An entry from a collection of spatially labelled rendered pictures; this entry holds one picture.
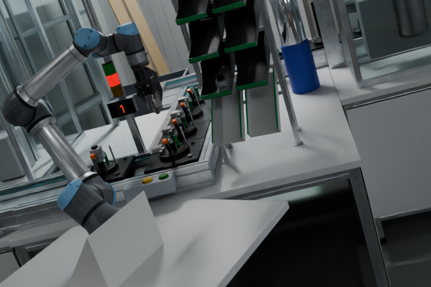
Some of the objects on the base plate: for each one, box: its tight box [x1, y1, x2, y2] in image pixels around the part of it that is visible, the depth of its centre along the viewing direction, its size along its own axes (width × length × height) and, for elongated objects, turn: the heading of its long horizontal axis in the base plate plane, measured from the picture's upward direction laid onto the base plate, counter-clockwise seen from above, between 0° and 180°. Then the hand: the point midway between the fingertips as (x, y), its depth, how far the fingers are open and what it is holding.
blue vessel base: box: [280, 38, 320, 94], centre depth 314 cm, size 16×16×27 cm
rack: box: [167, 0, 303, 164], centre depth 247 cm, size 21×36×80 cm, turn 125°
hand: (157, 110), depth 223 cm, fingers closed
